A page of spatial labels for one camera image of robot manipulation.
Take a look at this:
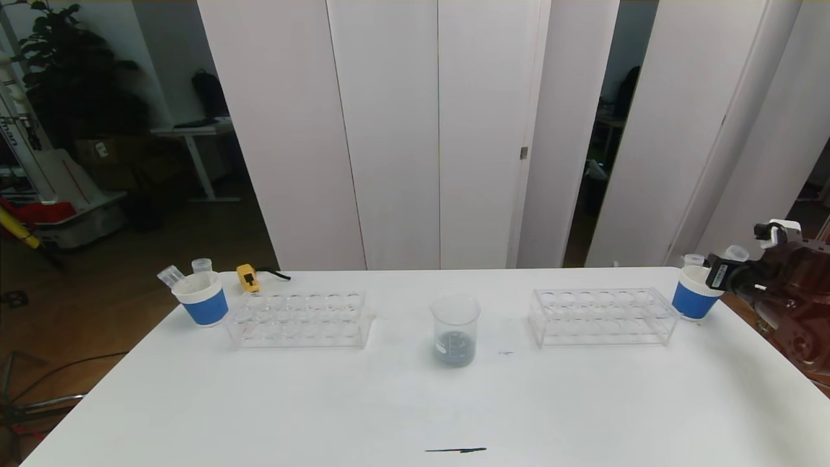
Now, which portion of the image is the clear glass beaker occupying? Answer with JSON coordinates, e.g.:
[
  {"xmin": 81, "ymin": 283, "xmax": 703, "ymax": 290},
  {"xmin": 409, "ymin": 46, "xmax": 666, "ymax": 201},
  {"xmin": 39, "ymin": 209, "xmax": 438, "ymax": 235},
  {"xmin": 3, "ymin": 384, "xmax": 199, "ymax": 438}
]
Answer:
[{"xmin": 431, "ymin": 293, "xmax": 482, "ymax": 368}]

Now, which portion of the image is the clear acrylic test tube rack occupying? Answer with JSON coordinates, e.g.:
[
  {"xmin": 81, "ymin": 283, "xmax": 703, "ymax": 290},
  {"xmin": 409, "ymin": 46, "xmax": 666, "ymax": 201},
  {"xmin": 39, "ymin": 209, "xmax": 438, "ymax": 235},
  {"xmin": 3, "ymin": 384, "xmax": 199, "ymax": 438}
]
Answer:
[
  {"xmin": 227, "ymin": 289, "xmax": 377, "ymax": 349},
  {"xmin": 528, "ymin": 287, "xmax": 680, "ymax": 346}
]

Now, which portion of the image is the white folding screen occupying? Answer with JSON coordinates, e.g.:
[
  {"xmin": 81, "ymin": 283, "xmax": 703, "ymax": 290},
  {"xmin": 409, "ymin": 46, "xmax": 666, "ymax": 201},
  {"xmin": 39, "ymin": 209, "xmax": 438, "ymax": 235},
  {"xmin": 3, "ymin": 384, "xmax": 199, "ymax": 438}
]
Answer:
[
  {"xmin": 198, "ymin": 0, "xmax": 620, "ymax": 271},
  {"xmin": 585, "ymin": 0, "xmax": 830, "ymax": 268}
]

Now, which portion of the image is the yellow tape measure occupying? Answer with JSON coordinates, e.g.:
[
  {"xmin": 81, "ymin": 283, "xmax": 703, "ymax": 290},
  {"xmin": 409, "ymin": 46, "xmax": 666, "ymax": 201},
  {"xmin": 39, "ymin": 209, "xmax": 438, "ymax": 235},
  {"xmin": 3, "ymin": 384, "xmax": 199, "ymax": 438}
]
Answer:
[{"xmin": 237, "ymin": 263, "xmax": 293, "ymax": 289}]

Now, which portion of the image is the blue and white paper cup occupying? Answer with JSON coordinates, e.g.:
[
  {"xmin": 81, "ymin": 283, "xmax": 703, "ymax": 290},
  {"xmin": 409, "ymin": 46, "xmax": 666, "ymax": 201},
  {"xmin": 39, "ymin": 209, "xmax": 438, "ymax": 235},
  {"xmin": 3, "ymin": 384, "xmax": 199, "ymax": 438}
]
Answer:
[
  {"xmin": 172, "ymin": 270, "xmax": 230, "ymax": 326},
  {"xmin": 670, "ymin": 265, "xmax": 726, "ymax": 320}
]

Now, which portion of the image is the white standing desk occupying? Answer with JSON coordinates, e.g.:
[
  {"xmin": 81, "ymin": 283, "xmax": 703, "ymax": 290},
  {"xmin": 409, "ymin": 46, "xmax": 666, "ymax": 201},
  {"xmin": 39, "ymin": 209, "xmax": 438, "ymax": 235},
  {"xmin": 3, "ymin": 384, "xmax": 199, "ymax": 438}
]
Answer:
[{"xmin": 151, "ymin": 119, "xmax": 242, "ymax": 204}]

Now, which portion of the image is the black backpack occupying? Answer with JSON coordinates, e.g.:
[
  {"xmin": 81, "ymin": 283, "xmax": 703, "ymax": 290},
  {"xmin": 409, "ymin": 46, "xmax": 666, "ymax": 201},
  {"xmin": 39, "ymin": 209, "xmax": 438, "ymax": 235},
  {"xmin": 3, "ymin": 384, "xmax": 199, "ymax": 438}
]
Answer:
[{"xmin": 192, "ymin": 70, "xmax": 230, "ymax": 120}]

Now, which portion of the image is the cardboard box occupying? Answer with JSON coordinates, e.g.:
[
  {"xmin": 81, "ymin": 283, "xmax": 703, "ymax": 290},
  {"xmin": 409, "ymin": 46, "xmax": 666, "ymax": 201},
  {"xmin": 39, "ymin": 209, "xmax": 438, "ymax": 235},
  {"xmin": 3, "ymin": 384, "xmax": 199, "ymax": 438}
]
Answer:
[{"xmin": 75, "ymin": 136, "xmax": 140, "ymax": 169}]

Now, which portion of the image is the white platform with board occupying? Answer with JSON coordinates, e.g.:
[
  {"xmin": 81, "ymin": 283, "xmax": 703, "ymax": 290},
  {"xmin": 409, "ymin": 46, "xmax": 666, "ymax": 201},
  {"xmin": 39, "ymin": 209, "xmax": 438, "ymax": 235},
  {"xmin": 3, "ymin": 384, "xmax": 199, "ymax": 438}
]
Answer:
[{"xmin": 32, "ymin": 149, "xmax": 128, "ymax": 249}]

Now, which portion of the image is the dark green potted plant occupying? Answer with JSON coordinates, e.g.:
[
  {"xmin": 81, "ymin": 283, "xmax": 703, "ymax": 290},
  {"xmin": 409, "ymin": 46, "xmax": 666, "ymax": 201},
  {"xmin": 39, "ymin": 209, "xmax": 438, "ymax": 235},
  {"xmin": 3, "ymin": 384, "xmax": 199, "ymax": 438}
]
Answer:
[{"xmin": 13, "ymin": 0, "xmax": 147, "ymax": 153}]

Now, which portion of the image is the red box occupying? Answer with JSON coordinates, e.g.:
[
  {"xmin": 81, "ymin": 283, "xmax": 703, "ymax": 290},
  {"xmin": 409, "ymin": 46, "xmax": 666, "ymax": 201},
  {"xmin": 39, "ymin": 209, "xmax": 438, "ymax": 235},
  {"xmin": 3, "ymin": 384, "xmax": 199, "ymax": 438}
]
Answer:
[{"xmin": 13, "ymin": 201, "xmax": 77, "ymax": 224}]

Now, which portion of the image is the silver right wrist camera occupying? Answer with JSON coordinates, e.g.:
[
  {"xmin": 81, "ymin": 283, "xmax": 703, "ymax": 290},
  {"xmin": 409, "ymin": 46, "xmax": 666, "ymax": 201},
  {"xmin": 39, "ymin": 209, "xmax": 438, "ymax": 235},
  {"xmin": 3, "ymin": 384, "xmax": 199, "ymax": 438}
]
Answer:
[{"xmin": 753, "ymin": 219, "xmax": 803, "ymax": 249}]

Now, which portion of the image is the black tripod with cables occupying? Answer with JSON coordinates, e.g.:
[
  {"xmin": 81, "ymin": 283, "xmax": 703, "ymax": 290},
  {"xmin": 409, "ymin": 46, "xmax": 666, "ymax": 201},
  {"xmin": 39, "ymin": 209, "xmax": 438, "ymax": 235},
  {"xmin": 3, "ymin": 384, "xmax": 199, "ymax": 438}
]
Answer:
[{"xmin": 0, "ymin": 352, "xmax": 130, "ymax": 455}]

